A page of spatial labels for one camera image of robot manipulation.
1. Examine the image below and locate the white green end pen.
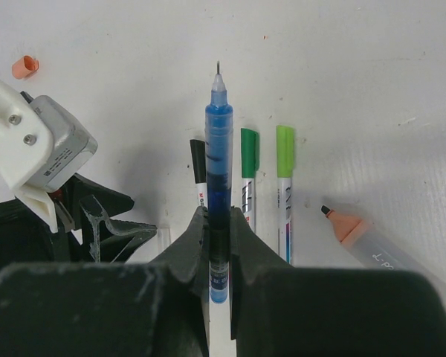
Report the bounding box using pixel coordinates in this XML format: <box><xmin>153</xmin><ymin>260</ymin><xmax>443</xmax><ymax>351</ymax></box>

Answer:
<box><xmin>241</xmin><ymin>178</ymin><xmax>256</xmax><ymax>233</ymax></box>

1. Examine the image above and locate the orange pen cap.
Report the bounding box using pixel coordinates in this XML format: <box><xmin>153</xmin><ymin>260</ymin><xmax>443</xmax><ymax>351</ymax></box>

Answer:
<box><xmin>11</xmin><ymin>55</ymin><xmax>39</xmax><ymax>80</ymax></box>

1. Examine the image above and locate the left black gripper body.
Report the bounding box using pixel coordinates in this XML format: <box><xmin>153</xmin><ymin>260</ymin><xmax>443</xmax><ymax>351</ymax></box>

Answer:
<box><xmin>0</xmin><ymin>200</ymin><xmax>82</xmax><ymax>270</ymax></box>

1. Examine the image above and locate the white black end pen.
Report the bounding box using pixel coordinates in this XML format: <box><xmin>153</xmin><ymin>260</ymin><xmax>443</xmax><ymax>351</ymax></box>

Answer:
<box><xmin>195</xmin><ymin>182</ymin><xmax>207</xmax><ymax>207</ymax></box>

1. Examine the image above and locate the silver green tip pen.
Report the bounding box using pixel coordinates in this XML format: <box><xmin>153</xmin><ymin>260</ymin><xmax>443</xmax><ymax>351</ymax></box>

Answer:
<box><xmin>277</xmin><ymin>177</ymin><xmax>292</xmax><ymax>264</ymax></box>

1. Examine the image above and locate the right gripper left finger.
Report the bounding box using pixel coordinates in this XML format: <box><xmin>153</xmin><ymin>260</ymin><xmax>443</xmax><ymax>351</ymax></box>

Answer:
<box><xmin>0</xmin><ymin>208</ymin><xmax>210</xmax><ymax>356</ymax></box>

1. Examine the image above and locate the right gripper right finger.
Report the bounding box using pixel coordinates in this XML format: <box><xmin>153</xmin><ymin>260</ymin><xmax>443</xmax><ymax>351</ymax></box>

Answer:
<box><xmin>230</xmin><ymin>208</ymin><xmax>446</xmax><ymax>356</ymax></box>

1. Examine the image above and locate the clear pen cap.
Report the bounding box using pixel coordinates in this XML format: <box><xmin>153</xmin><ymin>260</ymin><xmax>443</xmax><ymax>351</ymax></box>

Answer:
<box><xmin>157</xmin><ymin>228</ymin><xmax>172</xmax><ymax>254</ymax></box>

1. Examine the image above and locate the light green pen cap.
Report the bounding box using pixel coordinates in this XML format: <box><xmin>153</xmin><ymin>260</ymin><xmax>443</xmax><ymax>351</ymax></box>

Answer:
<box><xmin>276</xmin><ymin>125</ymin><xmax>295</xmax><ymax>178</ymax></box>

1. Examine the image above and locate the orange tip marker clear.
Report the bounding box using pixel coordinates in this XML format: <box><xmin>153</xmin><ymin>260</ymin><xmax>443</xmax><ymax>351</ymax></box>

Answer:
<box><xmin>321</xmin><ymin>205</ymin><xmax>446</xmax><ymax>303</ymax></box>

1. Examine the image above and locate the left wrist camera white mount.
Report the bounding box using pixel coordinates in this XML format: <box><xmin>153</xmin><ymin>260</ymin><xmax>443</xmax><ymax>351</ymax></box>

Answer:
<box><xmin>0</xmin><ymin>80</ymin><xmax>98</xmax><ymax>233</ymax></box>

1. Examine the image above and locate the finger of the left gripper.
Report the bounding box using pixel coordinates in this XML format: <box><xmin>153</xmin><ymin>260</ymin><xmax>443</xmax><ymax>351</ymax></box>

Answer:
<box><xmin>62</xmin><ymin>174</ymin><xmax>135</xmax><ymax>230</ymax></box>
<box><xmin>80</xmin><ymin>196</ymin><xmax>158</xmax><ymax>263</ymax></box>

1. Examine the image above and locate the dark blue barrel pen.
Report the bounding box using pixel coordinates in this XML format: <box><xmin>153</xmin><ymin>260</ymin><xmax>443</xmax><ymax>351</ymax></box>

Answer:
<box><xmin>205</xmin><ymin>62</ymin><xmax>233</xmax><ymax>303</ymax></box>

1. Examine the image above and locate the black pen cap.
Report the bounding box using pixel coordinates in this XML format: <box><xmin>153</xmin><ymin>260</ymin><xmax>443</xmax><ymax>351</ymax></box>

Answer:
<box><xmin>190</xmin><ymin>139</ymin><xmax>207</xmax><ymax>184</ymax></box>

